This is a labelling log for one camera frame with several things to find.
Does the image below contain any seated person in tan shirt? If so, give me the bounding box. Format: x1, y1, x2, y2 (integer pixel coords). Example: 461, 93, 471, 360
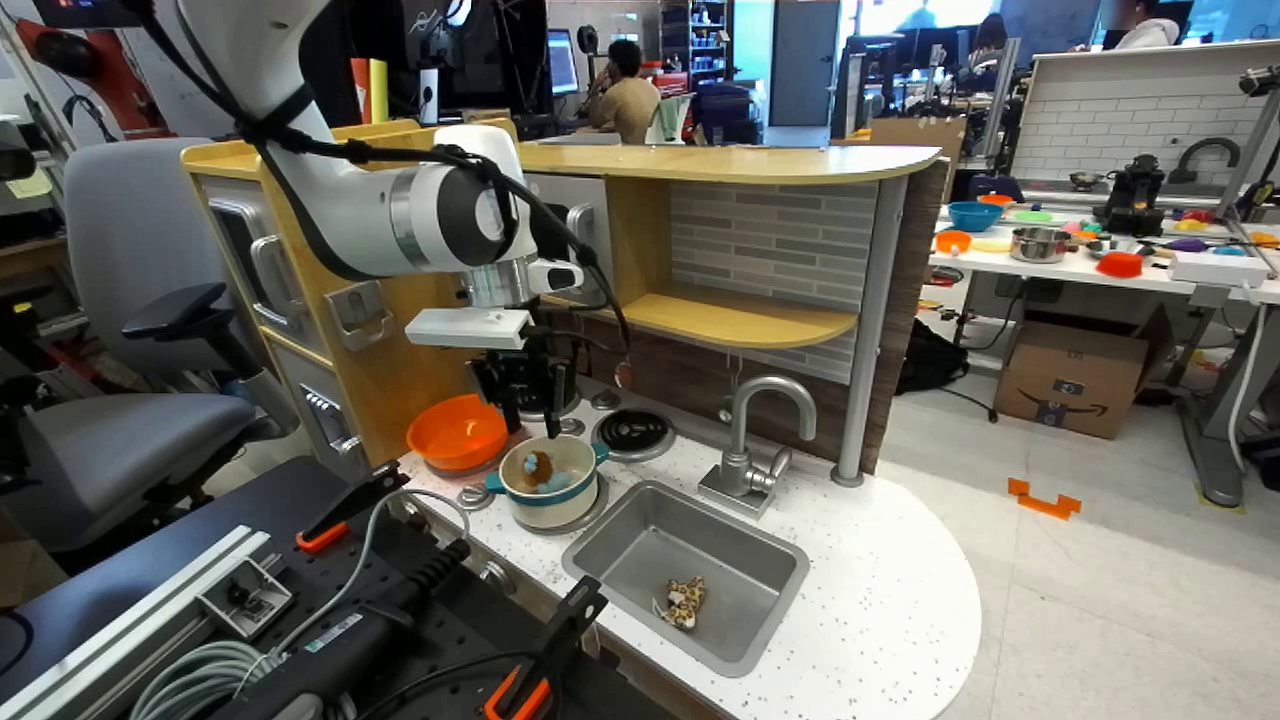
586, 34, 670, 146

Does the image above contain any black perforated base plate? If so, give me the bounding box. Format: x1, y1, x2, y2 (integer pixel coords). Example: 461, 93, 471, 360
0, 453, 685, 720

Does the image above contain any wooden toy kitchen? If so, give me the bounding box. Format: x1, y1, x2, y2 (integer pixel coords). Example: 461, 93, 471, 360
176, 111, 988, 720

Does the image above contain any grey coiled cable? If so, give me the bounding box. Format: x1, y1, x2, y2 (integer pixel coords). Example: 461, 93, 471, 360
128, 485, 471, 720

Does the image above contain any brown and blue stuffed animal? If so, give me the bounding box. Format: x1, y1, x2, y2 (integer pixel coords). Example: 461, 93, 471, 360
514, 443, 560, 489

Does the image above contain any aluminium rail with bracket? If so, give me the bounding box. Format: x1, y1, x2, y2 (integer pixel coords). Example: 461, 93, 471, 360
0, 518, 296, 720

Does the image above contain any white work table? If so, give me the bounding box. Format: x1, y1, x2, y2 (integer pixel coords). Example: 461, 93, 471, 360
933, 215, 1280, 513

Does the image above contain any small orange bowl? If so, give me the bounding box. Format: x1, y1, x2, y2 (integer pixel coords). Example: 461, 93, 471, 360
1092, 246, 1148, 284

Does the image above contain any silver toy faucet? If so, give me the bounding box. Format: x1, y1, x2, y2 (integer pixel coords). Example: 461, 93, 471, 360
697, 373, 819, 518

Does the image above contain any white tiled panel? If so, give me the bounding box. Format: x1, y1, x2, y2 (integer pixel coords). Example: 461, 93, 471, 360
1010, 38, 1280, 193

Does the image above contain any thick black cable connector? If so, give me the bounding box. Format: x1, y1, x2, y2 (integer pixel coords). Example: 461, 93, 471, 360
217, 534, 471, 720

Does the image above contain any blue bowl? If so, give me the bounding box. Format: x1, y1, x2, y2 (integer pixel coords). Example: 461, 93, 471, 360
950, 196, 1006, 237

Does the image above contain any small tan plush toy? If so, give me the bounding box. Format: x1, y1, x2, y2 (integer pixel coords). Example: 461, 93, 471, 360
658, 572, 712, 635

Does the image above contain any grey sink basin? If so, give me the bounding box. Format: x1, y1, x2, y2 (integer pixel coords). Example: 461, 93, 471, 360
560, 477, 812, 680

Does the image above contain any thin black cable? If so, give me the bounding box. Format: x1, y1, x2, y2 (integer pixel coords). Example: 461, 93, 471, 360
358, 647, 536, 720

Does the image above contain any orange and black clamp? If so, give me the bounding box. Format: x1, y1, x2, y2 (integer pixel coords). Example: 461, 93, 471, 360
294, 460, 413, 559
480, 572, 612, 720

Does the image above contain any grey office chair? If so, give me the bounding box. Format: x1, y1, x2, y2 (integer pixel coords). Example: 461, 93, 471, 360
0, 136, 273, 562

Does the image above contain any black machine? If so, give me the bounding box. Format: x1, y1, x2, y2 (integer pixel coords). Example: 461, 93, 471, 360
1099, 153, 1172, 239

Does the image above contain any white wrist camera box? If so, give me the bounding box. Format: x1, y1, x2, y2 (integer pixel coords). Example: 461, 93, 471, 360
399, 305, 536, 354

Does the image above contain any cardboard box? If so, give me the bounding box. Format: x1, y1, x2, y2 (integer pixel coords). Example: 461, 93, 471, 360
993, 311, 1172, 443

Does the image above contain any cream pot with teal band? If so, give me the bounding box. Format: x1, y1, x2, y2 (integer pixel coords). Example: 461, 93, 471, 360
494, 430, 608, 534

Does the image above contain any person in dark clothes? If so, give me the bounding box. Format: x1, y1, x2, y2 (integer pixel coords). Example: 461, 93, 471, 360
956, 12, 1021, 101

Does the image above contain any orange plastic bowl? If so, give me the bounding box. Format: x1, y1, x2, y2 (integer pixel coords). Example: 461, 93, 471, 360
405, 390, 517, 480

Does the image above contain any black bag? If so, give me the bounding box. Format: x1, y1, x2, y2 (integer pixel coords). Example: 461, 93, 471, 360
892, 314, 976, 400

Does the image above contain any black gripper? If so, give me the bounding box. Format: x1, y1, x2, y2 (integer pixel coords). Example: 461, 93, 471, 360
467, 334, 588, 443

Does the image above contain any person in white shirt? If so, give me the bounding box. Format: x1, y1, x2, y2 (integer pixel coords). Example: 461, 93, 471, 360
1097, 0, 1194, 56

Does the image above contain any yellow cylinder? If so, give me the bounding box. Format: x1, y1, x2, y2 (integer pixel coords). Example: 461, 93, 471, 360
360, 52, 397, 129

